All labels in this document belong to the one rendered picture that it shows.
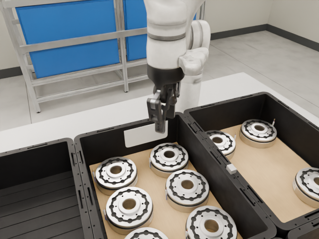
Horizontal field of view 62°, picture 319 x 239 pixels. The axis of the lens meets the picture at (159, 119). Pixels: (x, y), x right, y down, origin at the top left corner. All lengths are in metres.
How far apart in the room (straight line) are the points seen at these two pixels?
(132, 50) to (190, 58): 2.04
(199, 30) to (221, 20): 3.24
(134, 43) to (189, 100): 1.64
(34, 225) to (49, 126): 0.55
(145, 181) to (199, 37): 0.45
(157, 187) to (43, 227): 0.27
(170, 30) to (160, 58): 0.05
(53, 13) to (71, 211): 1.80
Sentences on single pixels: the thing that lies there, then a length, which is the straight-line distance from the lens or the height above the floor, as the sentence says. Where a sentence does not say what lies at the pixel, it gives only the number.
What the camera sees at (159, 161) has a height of 0.86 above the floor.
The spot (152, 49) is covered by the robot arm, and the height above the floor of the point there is 1.18.
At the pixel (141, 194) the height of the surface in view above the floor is 0.86.
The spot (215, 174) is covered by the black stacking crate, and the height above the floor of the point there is 0.89.
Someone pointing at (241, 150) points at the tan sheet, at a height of 0.83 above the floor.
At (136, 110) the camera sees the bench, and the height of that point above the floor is 0.70.
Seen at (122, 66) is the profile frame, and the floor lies 0.29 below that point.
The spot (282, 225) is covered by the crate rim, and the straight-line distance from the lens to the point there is 0.54.
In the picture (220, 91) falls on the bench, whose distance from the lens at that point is 1.32.
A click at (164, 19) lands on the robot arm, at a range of 0.46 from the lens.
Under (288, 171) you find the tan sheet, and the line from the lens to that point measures 0.79.
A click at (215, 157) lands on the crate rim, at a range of 0.63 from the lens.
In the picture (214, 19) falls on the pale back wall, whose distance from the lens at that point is 3.99.
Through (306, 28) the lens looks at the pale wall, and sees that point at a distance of 4.25.
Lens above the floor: 1.36
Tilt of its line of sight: 37 degrees down
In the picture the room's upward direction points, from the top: straight up
